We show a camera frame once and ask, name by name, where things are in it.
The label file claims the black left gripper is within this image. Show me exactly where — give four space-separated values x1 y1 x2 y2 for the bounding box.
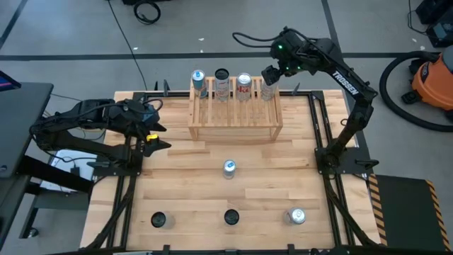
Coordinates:
105 98 173 158

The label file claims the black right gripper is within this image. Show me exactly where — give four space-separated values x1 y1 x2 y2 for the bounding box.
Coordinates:
261 29 322 87

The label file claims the Celsius Tropical Vibe can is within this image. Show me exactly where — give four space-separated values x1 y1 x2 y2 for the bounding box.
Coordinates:
260 79 280 103

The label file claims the silver Diet Coke can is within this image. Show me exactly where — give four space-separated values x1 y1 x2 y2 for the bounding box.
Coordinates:
236 72 253 103
282 207 306 227

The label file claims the silver Celsius can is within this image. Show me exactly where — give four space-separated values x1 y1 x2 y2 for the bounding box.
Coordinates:
214 67 231 103
150 211 175 230

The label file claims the blue silver Red Bull can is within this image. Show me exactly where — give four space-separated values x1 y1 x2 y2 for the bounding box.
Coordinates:
222 159 237 181
190 69 209 99

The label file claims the Celsius Peach Vibe can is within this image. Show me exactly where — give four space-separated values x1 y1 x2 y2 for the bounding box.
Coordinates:
223 208 241 226

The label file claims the wooden slatted shelf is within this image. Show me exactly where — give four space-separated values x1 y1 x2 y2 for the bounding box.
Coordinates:
187 76 284 145

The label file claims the white flat box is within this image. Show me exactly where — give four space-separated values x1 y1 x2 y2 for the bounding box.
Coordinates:
40 149 99 194

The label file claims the orange shop vacuum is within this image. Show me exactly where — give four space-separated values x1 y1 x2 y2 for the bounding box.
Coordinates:
378 50 453 134
401 45 453 123

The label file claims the dark grey desk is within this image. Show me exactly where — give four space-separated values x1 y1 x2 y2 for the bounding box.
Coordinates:
0 81 93 245

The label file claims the laptop with lit screen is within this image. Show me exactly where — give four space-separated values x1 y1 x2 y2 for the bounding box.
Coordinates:
0 70 22 92

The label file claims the black box with screen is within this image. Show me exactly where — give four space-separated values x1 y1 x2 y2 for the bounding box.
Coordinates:
425 21 453 49

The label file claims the black equipment case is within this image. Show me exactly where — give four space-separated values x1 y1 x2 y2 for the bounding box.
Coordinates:
415 0 453 25

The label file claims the black hazard-striped floor mat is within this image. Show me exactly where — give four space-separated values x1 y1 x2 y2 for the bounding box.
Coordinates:
367 173 453 253

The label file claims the black aluminium table frame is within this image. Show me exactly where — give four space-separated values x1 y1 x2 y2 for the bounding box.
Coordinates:
83 90 383 255

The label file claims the long black floor cable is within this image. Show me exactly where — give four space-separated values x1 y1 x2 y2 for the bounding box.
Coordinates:
105 0 149 91

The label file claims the thin dark floor cable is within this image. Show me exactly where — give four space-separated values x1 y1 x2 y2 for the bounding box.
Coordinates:
51 92 83 103

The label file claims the coiled black cable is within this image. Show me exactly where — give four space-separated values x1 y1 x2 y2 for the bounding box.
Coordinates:
132 1 162 26

